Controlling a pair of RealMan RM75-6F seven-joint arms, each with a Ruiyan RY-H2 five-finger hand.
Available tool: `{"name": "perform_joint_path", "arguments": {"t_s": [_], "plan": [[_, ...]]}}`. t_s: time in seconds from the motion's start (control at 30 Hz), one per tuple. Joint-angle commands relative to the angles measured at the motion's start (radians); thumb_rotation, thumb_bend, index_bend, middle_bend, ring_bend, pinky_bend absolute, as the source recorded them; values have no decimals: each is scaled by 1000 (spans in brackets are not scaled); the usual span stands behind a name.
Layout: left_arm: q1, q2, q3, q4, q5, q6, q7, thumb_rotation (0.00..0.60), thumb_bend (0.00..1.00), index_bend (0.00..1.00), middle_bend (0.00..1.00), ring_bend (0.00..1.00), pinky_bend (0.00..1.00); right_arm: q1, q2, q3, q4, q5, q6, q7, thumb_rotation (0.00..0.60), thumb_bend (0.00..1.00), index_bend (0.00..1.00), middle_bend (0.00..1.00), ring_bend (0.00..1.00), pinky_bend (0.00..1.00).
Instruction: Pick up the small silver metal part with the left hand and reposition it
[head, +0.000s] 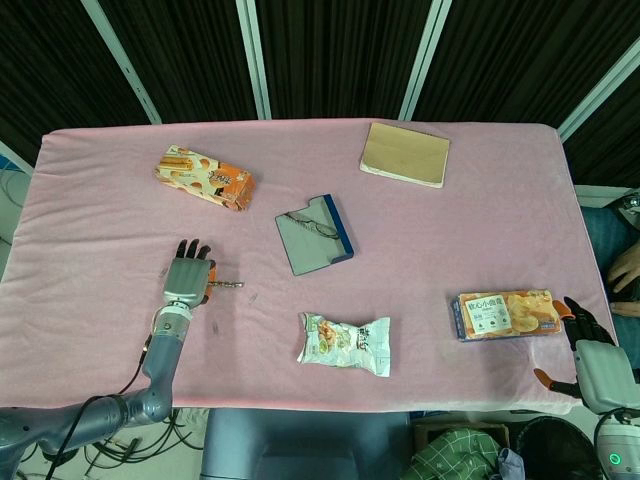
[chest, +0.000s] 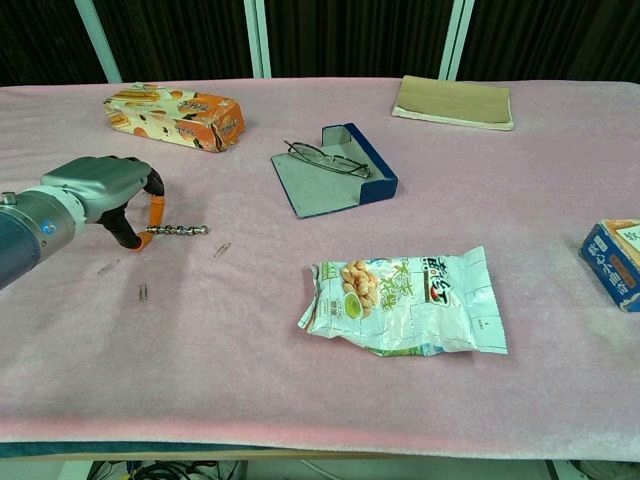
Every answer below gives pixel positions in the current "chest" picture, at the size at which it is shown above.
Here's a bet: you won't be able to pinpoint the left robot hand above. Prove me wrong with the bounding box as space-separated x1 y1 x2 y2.
40 155 167 254

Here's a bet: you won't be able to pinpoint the magnetic bead chain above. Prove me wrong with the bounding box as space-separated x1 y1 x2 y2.
145 223 210 238

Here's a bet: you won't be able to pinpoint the orange biscuit box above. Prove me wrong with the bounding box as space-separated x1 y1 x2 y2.
103 83 246 154

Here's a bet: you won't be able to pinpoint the blue open glasses case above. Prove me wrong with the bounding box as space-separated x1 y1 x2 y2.
270 122 399 221

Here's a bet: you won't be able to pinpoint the thin-framed eyeglasses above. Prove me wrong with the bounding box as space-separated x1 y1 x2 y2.
283 140 372 180

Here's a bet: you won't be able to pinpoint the white green snack bag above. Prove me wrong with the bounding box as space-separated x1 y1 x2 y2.
296 245 509 357

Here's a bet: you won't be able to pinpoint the pink table cloth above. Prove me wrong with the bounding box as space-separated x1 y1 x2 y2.
0 77 640 461

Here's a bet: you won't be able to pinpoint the blue snack box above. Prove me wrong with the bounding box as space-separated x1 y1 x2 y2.
578 218 640 313

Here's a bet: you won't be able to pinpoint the pale partition post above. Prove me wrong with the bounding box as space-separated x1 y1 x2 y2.
243 0 273 79
437 0 476 81
74 0 124 84

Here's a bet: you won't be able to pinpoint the black cable bundle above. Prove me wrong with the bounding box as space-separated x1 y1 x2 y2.
89 459 246 480

